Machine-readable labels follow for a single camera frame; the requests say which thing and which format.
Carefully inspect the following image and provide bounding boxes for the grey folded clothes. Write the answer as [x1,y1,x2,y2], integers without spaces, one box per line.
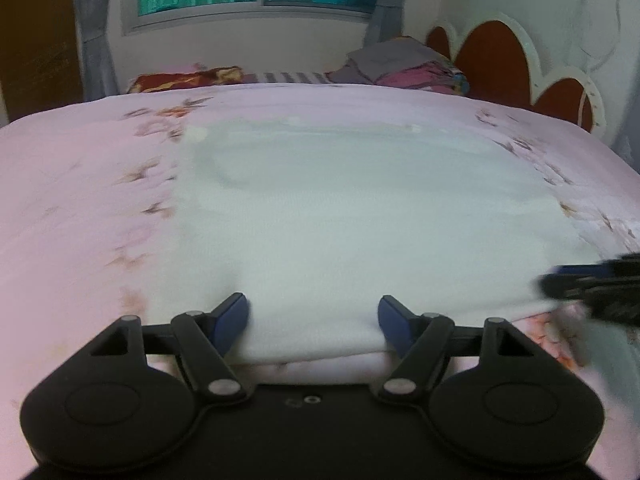
[327,36,451,85]

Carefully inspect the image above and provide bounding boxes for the white charger cable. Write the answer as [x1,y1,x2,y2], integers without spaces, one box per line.
[567,0,624,128]

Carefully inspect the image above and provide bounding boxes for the grey patterned curtain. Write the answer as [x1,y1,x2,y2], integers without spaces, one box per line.
[606,0,640,167]

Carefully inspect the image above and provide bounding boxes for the pink folded clothes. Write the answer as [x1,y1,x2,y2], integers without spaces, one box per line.
[375,60,471,97]

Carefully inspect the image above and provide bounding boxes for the brown wooden door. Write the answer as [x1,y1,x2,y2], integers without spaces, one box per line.
[0,0,84,127]

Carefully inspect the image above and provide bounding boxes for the grey plain curtain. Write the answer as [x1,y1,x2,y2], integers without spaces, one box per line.
[70,0,122,102]
[362,0,427,44]

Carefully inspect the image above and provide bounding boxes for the grey striped cloth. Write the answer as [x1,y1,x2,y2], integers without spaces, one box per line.
[242,70,334,85]

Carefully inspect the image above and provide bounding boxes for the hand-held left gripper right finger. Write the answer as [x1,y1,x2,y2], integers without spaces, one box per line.
[375,295,533,407]

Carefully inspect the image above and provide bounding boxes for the pink floral bed sheet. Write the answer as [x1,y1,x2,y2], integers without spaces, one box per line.
[0,82,640,480]

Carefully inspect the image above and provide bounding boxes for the red and white headboard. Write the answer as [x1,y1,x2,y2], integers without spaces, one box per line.
[426,12,607,137]

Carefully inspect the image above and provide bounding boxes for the white knit sweater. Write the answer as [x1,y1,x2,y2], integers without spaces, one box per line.
[145,117,597,367]

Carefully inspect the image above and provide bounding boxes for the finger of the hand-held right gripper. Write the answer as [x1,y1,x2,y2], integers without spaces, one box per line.
[556,263,610,277]
[537,272,603,304]

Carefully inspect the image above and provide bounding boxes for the red patterned pillow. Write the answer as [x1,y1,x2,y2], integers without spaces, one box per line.
[126,66,245,95]

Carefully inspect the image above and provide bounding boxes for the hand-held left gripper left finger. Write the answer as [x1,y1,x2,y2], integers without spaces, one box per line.
[92,291,254,407]

